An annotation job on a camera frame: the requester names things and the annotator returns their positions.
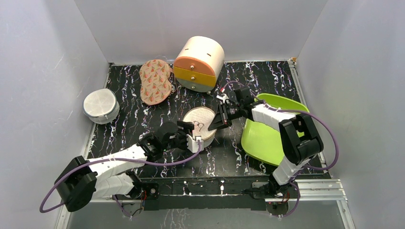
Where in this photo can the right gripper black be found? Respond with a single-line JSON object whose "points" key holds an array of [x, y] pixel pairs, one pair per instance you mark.
{"points": [[226, 114]]}

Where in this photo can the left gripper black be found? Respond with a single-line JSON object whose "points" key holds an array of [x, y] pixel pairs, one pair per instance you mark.
{"points": [[187, 128]]}

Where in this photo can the white mesh laundry bag beige zipper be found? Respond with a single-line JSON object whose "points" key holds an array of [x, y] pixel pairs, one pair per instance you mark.
{"points": [[201, 117]]}

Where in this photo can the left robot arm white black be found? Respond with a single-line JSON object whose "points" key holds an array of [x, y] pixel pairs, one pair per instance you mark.
{"points": [[109, 176]]}

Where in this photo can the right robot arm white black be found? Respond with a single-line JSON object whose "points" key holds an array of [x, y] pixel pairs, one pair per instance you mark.
{"points": [[299, 136]]}

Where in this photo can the white mesh laundry bag grey trim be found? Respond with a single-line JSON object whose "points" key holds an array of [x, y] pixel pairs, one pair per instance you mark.
{"points": [[101, 106]]}

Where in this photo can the green plastic basin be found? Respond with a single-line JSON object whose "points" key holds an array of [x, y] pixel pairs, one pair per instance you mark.
{"points": [[261, 141]]}

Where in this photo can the peach patterned fabric pouch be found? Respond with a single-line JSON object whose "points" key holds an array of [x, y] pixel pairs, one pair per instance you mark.
{"points": [[155, 84]]}

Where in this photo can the round drawer cabinet orange yellow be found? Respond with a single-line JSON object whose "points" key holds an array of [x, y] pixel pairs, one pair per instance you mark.
{"points": [[198, 65]]}

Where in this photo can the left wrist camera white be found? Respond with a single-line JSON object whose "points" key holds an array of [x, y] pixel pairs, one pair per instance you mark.
{"points": [[195, 144]]}

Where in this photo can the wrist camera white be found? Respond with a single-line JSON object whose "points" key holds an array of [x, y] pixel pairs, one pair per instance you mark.
{"points": [[195, 144], [222, 98]]}

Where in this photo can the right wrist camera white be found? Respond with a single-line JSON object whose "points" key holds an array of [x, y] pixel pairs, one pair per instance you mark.
{"points": [[222, 98]]}

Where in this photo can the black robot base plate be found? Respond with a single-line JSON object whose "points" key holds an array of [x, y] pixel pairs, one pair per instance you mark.
{"points": [[209, 192]]}

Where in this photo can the aluminium frame rail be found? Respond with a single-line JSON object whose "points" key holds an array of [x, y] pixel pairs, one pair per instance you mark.
{"points": [[321, 190]]}

